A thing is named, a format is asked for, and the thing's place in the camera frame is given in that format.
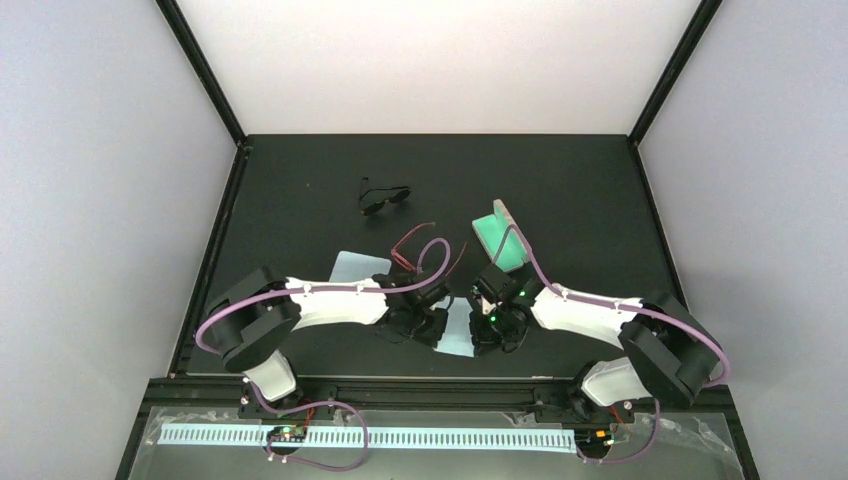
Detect light blue cleaning cloth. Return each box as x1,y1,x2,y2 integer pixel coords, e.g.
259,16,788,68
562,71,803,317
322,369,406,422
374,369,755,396
434,298,474,358
329,251,392,283

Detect grey felt glasses case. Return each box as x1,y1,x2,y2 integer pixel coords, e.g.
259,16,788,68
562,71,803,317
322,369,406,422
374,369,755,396
471,199,529,273

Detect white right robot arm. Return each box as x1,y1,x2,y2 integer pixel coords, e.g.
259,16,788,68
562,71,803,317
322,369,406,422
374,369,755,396
469,264,728,419

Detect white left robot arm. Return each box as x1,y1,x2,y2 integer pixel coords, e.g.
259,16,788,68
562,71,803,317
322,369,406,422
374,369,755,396
194,267,451,402

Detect pink transparent sunglasses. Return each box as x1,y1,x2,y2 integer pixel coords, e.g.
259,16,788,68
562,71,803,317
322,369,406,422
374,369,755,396
389,222,437,272

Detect black round sunglasses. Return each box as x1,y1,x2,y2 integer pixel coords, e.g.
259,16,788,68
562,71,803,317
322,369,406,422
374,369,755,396
357,177,411,216

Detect right controller circuit board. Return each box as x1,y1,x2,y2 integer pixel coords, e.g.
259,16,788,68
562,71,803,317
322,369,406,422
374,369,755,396
576,428,631,446

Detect controller circuit board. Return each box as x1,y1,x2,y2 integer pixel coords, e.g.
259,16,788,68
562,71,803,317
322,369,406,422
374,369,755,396
576,428,631,446
265,425,307,445

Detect left controller circuit board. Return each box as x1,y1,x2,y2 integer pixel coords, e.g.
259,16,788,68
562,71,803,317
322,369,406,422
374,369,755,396
265,425,307,445

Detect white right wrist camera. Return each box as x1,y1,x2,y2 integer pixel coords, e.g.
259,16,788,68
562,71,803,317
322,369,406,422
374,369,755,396
478,296,497,317

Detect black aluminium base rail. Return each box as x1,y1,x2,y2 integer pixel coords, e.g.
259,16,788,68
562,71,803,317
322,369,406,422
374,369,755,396
116,375,760,479

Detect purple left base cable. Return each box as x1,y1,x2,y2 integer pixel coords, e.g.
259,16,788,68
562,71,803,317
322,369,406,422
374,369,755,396
248,384,370,473

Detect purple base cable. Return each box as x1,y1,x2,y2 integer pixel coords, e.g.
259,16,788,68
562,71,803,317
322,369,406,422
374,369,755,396
574,401,664,465
248,384,370,473

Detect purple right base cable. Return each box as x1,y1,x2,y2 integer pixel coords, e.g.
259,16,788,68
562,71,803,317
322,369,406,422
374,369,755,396
574,401,664,465

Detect white slotted cable duct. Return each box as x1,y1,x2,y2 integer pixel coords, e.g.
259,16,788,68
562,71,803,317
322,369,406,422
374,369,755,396
156,424,576,454

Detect black right frame post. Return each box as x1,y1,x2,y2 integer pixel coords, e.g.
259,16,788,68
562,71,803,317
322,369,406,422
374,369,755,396
628,0,723,148

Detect black frame post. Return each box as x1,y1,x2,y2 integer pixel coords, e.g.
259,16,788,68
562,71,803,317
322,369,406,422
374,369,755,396
628,0,723,148
155,0,247,147

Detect black left frame post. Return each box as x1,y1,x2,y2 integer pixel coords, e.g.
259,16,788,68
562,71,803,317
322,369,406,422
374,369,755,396
155,0,247,147

